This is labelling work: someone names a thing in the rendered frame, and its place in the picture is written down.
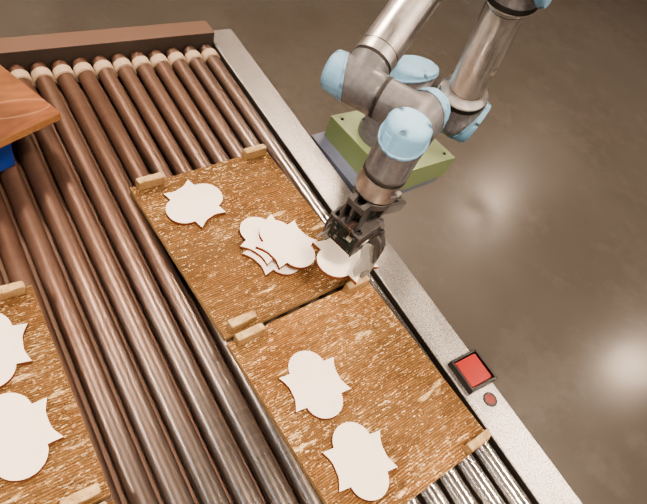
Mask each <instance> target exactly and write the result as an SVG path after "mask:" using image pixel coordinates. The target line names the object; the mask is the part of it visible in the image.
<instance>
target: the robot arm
mask: <svg viewBox="0 0 647 504"><path fill-rule="evenodd" d="M551 1H552V0H485V3H484V5H483V7H482V9H481V12H480V14H479V16H478V18H477V21H476V23H475V25H474V27H473V30H472V32H471V34H470V37H469V39H468V41H467V43H466V46H465V48H464V50H463V52H462V55H461V57H460V59H459V61H458V64H457V66H456V68H455V70H454V73H453V74H451V75H449V76H447V77H446V78H445V79H444V78H442V77H440V76H438V75H439V68H438V66H437V65H435V63H434V62H432V61H431V60H429V59H426V58H424V57H420V56H416V55H404V53H405V52H406V51H407V49H408V48H409V46H410V45H411V43H412V42H413V41H414V39H415V38H416V36H417V35H418V33H419V32H420V30H421V29H422V28H423V26H424V25H425V23H426V22H427V20H428V19H429V18H430V16H431V15H432V13H433V12H434V10H435V9H436V7H437V6H438V5H439V3H440V2H441V0H389V2H388V3H387V5H386V6H385V7H384V9H383V10H382V11H381V13H380V14H379V15H378V17H377V18H376V20H375V21H374V22H373V24H372V25H371V26H370V28H369V29H368V31H367V32H366V33H365V35H364V36H363V37H362V39H361V40H360V42H359V43H358V44H357V46H356V47H355V49H354V50H353V51H352V53H351V54H350V52H348V51H347V52H345V51H343V50H337V51H336V52H335V53H333V54H332V55H331V56H330V58H329V59H328V61H327V63H326V65H325V67H324V69H323V71H322V75H321V82H320V84H321V87H322V89H323V90H324V91H325V92H327V93H328V94H329V95H331V96H332V97H334V98H336V99H337V100H338V101H339V102H343V103H345V104H347V105H349V106H350V107H352V108H354V109H356V110H358V111H359V112H361V113H363V114H365V116H364V117H363V118H362V119H361V121H360V124H359V126H358V134H359V136H360V138H361V139H362V141H363V142H364V143H365V144H366V145H368V146H369V147H371V150H370V152H369V154H368V156H367V158H366V160H365V161H364V163H363V166H362V168H361V170H360V172H359V174H358V176H357V178H356V184H355V186H354V188H353V194H352V195H350V196H348V198H347V200H346V202H345V204H343V205H341V206H340V207H338V208H337V209H336V210H334V211H333V212H331V213H330V215H329V217H328V219H327V222H326V224H325V226H324V228H323V230H322V232H321V233H319V234H318V235H316V237H318V236H320V235H322V234H323V235H322V241H323V240H327V239H329V238H331V239H332V240H333V241H334V242H335V243H336V244H337V245H338V246H339V247H340V248H341V249H342V250H343V251H345V252H346V253H347V254H348V255H349V256H348V257H351V256H352V255H354V254H355V253H357V252H358V251H359V250H360V249H361V254H360V259H359V260H358V262H357V263H356V265H355V266H354V268H353V274H354V275H357V274H359V273H361V275H360V278H364V277H365V276H366V275H368V274H369V273H370V271H371V270H372V269H373V267H374V266H375V264H376V262H377V260H378V259H379V258H380V256H381V254H382V252H383V250H384V247H385V236H384V234H385V230H384V229H383V228H384V227H385V225H384V222H383V221H384V218H383V217H382V216H381V215H385V214H389V213H394V212H399V211H401V209H402V208H403V207H404V206H405V205H406V201H405V200H404V199H403V198H402V197H401V196H402V192H401V189H402V188H403V186H404V184H405V183H406V181H407V180H408V178H409V176H410V175H411V173H412V171H413V169H414V168H415V166H416V164H417V163H418V161H419V160H420V158H421V157H422V156H423V154H424V153H425V151H426V150H427V149H428V147H429V146H430V144H431V143H432V141H433V140H434V139H435V137H436V136H437V135H438V134H439V133H440V132H441V133H442V134H444V135H446V136H447V137H448V138H450V139H454V140H456V141H458V142H461V143H462V142H465V141H467V140H468V139H469V138H470V137H471V135H472V134H473V133H474V132H475V130H476V129H477V128H478V126H479V125H480V124H481V122H482V121H483V119H484V118H485V116H486V115H487V113H488V112H489V110H490V108H491V104H489V102H488V91H487V88H488V86H489V84H490V82H491V80H492V78H493V76H494V74H495V73H496V71H497V69H498V67H499V65H500V63H501V61H502V59H503V58H504V56H505V54H506V52H507V50H508V48H509V46H510V44H511V42H512V41H513V39H514V37H515V35H516V33H517V31H518V29H519V27H520V26H521V24H522V22H523V20H524V18H525V17H528V16H531V15H533V14H534V13H535V12H536V11H537V10H538V9H545V8H547V7H548V5H549V4H550V2H551ZM332 217H333V218H332ZM331 218H332V219H331ZM330 219H331V220H330ZM369 239H370V240H369ZM367 240H368V241H367ZM366 241H367V242H366ZM363 243H364V244H363Z"/></svg>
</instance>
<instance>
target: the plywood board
mask: <svg viewBox="0 0 647 504"><path fill-rule="evenodd" d="M59 120H61V113H60V112H59V111H58V110H57V109H55V108H54V107H53V106H52V105H50V104H49V103H48V102H47V101H45V100H44V99H43V98H42V97H40V96H39V95H38V94H37V93H35V92H34V91H33V90H32V89H30V88H29V87H28V86H26V85H25V84H24V83H23V82H21V81H20V80H19V79H18V78H16V77H15V76H14V75H13V74H11V73H10V72H9V71H8V70H6V69H5V68H4V67H3V66H1V65H0V148H1V147H4V146H6V145H8V144H10V143H12V142H14V141H16V140H18V139H21V138H23V137H25V136H27V135H29V134H31V133H33V132H35V131H38V130H40V129H42V128H44V127H46V126H48V125H50V124H52V123H54V122H57V121H59Z"/></svg>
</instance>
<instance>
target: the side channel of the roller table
mask: <svg viewBox="0 0 647 504"><path fill-rule="evenodd" d="M213 41H214V31H213V29H212V28H211V27H210V25H209V24H208V23H207V21H194V22H182V23H170V24H159V25H147V26H135V27H123V28H112V29H100V30H88V31H76V32H65V33H53V34H41V35H29V36H18V37H6V38H0V65H1V66H3V67H4V68H5V69H6V70H7V69H8V67H9V66H11V65H13V64H20V65H22V66H24V68H25V69H26V71H27V72H28V73H29V74H30V76H31V73H30V71H29V67H30V65H31V64H32V63H34V62H43V63H44V64H46V66H47V68H48V69H49V70H50V71H51V73H52V70H51V68H50V66H51V63H52V62H53V61H55V60H58V59H61V60H64V61H66V62H67V64H68V66H70V67H71V62H72V61H73V60H74V59H75V58H78V57H82V58H85V59H86V60H87V61H88V63H89V64H90V65H91V60H92V59H93V57H95V56H97V55H103V56H105V57H106V58H107V60H108V61H109V62H110V59H111V57H112V56H113V55H114V54H116V53H122V54H124V55H125V57H126V58H127V59H128V60H129V56H130V54H131V53H133V52H135V51H140V52H142V53H143V54H144V56H145V57H147V54H148V53H149V52H150V51H151V50H153V49H158V50H160V51H161V53H162V54H163V55H165V52H166V50H167V49H169V48H171V47H175V48H177V49H178V50H179V52H180V53H182V50H183V48H184V47H186V46H189V45H191V46H193V47H194V48H195V49H196V50H197V51H198V49H199V47H200V46H201V45H203V44H209V45H210V46H211V47H212V48H213ZM110 63H111V62H110ZM91 66H92V65H91ZM71 69H72V67H71ZM72 70H73V69H72Z"/></svg>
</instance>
